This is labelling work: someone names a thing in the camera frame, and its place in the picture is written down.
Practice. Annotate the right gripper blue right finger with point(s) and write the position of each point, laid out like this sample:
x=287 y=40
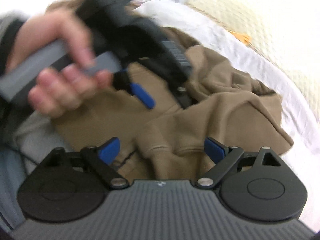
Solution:
x=257 y=186

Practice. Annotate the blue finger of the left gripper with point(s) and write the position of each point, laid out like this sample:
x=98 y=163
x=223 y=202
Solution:
x=122 y=81

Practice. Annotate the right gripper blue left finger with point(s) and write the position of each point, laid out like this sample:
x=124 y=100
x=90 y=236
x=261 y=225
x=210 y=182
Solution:
x=67 y=186

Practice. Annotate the brown hoodie sweatshirt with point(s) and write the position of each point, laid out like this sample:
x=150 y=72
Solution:
x=167 y=142

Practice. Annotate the grey sleeve forearm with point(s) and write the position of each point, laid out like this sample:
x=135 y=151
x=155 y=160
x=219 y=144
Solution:
x=27 y=138

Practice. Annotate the white bed sheet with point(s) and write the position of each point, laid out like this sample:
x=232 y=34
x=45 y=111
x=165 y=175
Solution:
x=297 y=117

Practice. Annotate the cream quilted mattress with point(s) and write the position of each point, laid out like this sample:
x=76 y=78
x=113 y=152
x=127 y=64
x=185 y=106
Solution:
x=281 y=39

